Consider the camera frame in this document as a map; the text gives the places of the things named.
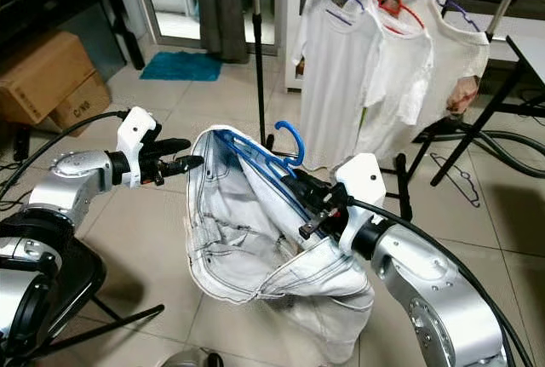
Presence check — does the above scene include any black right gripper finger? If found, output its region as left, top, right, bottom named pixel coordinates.
left=288, top=184, right=326, bottom=216
left=279, top=168, right=323, bottom=195

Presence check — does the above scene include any blue clothes hanger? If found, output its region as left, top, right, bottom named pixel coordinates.
left=213, top=120, right=307, bottom=215

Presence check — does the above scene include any teal floor mat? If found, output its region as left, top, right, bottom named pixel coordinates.
left=141, top=50, right=222, bottom=83

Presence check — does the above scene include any small printed cardboard box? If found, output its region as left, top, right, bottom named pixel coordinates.
left=51, top=73, right=112, bottom=134

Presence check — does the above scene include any plain long white shirt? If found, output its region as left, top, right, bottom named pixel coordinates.
left=294, top=0, right=388, bottom=172

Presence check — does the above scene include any clothes rack upright pole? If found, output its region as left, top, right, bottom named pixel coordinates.
left=252, top=0, right=278, bottom=151

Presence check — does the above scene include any large brown cardboard box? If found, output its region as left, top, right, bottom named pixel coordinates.
left=0, top=31, right=95, bottom=125

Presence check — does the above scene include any grey curtain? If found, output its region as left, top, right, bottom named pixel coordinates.
left=194, top=0, right=248, bottom=66

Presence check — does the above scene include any sliding glass door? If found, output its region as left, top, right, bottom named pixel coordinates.
left=128, top=0, right=278, bottom=51

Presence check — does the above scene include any textured white shirt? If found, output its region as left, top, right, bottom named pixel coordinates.
left=358, top=0, right=435, bottom=163

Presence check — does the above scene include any grey robot leg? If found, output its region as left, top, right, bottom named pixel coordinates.
left=162, top=348, right=222, bottom=367

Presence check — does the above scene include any black desk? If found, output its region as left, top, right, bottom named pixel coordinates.
left=0, top=0, right=146, bottom=70

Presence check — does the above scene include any white shirt with picture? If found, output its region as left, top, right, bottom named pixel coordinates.
left=417, top=0, right=491, bottom=121

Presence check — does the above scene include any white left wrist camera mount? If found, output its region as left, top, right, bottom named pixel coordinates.
left=118, top=107, right=163, bottom=187

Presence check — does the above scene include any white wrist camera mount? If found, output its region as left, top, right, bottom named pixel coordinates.
left=118, top=107, right=163, bottom=187
left=332, top=152, right=388, bottom=257

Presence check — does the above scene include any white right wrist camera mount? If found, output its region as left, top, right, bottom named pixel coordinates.
left=332, top=152, right=388, bottom=257

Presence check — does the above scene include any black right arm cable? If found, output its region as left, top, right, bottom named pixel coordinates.
left=345, top=198, right=525, bottom=367

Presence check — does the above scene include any black wire hanger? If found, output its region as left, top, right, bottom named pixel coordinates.
left=430, top=152, right=482, bottom=208

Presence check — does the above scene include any black table leg frame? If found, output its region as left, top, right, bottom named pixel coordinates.
left=430, top=35, right=545, bottom=187

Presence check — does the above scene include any dark grey floor hose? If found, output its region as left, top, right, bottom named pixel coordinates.
left=443, top=124, right=545, bottom=176

